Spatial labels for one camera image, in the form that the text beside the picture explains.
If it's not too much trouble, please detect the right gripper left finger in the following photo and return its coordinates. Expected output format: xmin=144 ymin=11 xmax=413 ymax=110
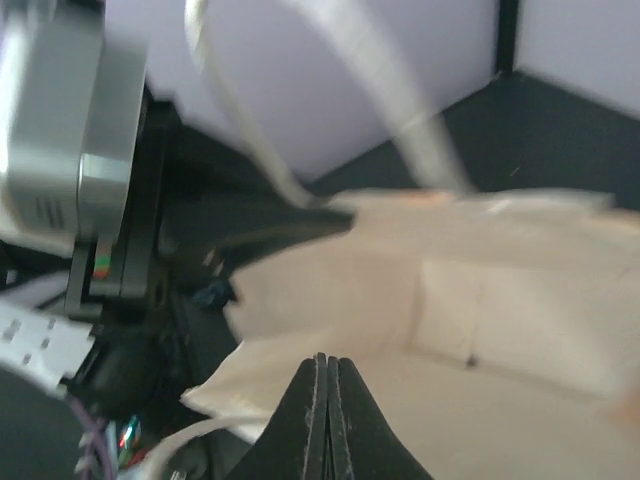
xmin=227 ymin=353 xmax=328 ymax=480

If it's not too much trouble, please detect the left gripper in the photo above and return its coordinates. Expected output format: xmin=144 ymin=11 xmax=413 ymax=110
xmin=64 ymin=90 xmax=235 ymax=324

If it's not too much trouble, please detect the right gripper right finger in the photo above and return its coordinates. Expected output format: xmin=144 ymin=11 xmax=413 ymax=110
xmin=325 ymin=356 xmax=432 ymax=480

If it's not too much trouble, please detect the orange paper bag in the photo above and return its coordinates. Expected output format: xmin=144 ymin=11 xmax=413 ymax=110
xmin=74 ymin=0 xmax=640 ymax=476

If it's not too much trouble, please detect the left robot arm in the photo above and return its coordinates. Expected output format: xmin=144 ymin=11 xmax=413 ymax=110
xmin=1 ymin=94 xmax=233 ymax=479

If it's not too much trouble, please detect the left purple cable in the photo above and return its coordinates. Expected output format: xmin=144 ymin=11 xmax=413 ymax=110
xmin=69 ymin=394 xmax=121 ymax=480

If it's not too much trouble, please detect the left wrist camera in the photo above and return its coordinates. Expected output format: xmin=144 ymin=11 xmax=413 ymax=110
xmin=1 ymin=1 xmax=147 ymax=257

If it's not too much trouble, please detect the black frame post left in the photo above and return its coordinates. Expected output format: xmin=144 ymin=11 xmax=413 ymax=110
xmin=494 ymin=0 xmax=521 ymax=76

